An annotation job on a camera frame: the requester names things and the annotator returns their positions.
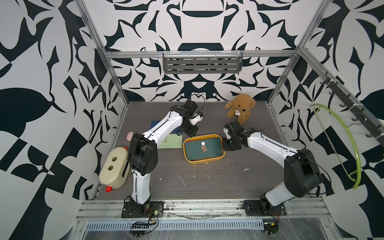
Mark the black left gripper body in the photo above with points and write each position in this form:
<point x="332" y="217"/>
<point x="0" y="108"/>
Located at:
<point x="189" y="129"/>

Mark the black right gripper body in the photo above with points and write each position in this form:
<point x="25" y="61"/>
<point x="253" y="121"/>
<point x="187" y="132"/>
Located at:
<point x="230" y="143"/>

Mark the light green envelope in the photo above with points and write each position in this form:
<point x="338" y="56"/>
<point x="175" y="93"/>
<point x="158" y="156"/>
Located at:
<point x="172" y="141"/>

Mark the dark blue envelope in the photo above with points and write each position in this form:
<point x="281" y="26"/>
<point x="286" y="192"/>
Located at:
<point x="154" y="123"/>

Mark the yellow plastic storage box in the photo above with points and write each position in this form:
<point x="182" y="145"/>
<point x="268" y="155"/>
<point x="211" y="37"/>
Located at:
<point x="201" y="138"/>

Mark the dark green envelope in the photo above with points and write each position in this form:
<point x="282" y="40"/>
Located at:
<point x="197" y="150"/>

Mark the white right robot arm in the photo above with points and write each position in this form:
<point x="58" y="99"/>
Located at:
<point x="301" y="172"/>

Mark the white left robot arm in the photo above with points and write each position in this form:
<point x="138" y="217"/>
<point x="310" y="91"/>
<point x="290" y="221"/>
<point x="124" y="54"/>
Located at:
<point x="143" y="150"/>

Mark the brown plush dog toy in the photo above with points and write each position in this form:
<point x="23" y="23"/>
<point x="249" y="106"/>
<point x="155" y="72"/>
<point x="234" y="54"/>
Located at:
<point x="240" y="107"/>

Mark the grey perforated metal shelf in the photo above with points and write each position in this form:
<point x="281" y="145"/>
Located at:
<point x="202" y="62"/>

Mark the small pink toy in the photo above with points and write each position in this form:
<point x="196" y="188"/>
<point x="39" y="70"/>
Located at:
<point x="129" y="136"/>

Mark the small circuit board right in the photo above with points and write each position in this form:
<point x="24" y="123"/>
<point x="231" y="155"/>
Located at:
<point x="271" y="228"/>

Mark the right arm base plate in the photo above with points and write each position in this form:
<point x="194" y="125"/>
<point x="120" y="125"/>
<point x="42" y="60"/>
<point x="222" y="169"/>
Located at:
<point x="263" y="208"/>

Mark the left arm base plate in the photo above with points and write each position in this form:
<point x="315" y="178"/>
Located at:
<point x="132" y="209"/>

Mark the black connector block with cables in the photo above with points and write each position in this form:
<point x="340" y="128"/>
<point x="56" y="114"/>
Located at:
<point x="140" y="228"/>

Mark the white slotted cable duct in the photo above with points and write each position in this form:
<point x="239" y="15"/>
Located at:
<point x="179" y="225"/>

